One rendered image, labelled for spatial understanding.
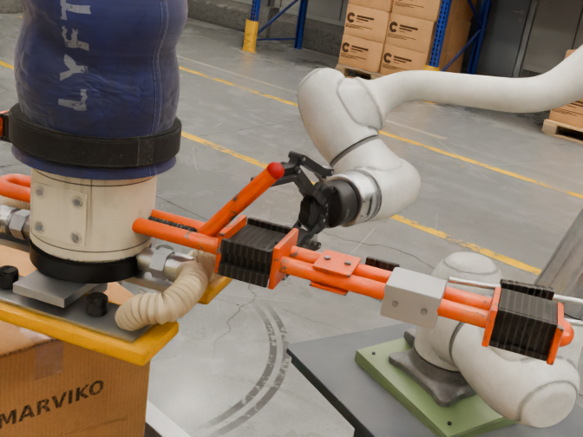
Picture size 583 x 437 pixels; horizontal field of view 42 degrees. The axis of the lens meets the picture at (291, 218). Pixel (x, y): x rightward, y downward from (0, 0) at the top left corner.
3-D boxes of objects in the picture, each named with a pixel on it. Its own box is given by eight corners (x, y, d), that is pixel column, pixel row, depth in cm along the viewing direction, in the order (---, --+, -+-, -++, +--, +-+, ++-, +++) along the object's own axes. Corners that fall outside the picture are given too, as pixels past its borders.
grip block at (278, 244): (211, 276, 99) (215, 234, 97) (239, 250, 108) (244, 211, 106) (271, 292, 97) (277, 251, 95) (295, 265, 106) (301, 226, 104)
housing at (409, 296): (377, 316, 95) (384, 284, 93) (389, 295, 101) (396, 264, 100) (433, 332, 93) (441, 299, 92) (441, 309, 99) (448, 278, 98)
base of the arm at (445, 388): (435, 331, 177) (441, 310, 174) (507, 385, 160) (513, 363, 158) (374, 349, 167) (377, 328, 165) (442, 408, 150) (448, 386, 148)
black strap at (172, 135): (-30, 142, 97) (-30, 112, 96) (75, 110, 118) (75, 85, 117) (127, 182, 92) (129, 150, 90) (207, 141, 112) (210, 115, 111)
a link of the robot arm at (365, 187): (376, 229, 128) (356, 237, 123) (332, 211, 133) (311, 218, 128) (386, 178, 124) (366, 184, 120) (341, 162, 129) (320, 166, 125)
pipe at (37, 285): (-69, 267, 104) (-70, 229, 102) (43, 213, 127) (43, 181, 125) (153, 336, 96) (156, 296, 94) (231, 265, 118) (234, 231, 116)
